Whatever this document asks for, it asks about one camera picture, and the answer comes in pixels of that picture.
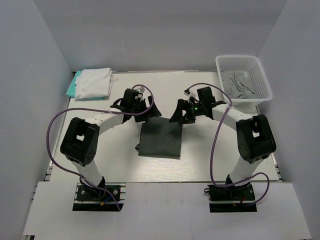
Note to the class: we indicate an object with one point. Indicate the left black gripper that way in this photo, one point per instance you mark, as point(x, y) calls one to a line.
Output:
point(154, 113)

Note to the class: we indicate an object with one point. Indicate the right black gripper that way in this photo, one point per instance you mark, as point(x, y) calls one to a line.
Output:
point(185, 105)

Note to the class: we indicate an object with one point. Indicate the dark grey t-shirt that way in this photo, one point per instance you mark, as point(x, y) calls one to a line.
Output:
point(160, 139)

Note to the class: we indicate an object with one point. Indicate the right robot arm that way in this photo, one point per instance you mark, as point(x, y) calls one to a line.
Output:
point(255, 140)

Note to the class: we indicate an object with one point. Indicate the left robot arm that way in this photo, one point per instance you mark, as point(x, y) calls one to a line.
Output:
point(80, 142)

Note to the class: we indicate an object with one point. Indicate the folded white t-shirt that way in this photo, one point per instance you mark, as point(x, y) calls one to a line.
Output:
point(92, 83)

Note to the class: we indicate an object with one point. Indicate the light grey t-shirt in basket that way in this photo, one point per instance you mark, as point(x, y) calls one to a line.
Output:
point(238, 85)

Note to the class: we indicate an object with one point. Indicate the white plastic basket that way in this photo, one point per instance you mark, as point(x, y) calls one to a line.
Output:
point(251, 65)

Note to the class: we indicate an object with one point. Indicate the folded teal t-shirt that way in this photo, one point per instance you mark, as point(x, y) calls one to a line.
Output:
point(71, 88)

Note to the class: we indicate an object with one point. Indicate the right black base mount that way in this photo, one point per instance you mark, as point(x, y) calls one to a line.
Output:
point(235, 199)

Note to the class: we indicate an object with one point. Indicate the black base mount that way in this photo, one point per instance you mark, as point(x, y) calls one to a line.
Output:
point(93, 200)
point(235, 199)

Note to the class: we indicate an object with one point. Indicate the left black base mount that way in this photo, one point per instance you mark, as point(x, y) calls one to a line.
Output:
point(93, 200)

